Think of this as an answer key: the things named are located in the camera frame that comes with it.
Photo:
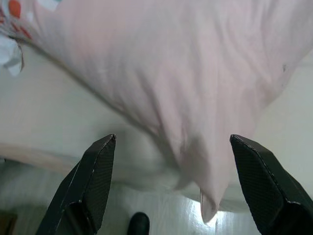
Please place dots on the white crumpled tissue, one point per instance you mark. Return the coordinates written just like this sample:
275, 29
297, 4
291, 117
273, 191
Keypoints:
9, 56

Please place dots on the pink pillow with dots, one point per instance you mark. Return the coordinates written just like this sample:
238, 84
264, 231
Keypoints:
159, 73

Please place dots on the mattress with beige sheet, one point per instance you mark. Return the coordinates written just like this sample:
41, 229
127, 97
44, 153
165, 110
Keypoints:
49, 117

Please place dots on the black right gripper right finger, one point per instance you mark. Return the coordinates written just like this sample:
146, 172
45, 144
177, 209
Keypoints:
266, 188

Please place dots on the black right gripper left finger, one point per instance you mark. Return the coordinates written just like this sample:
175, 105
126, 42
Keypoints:
88, 188

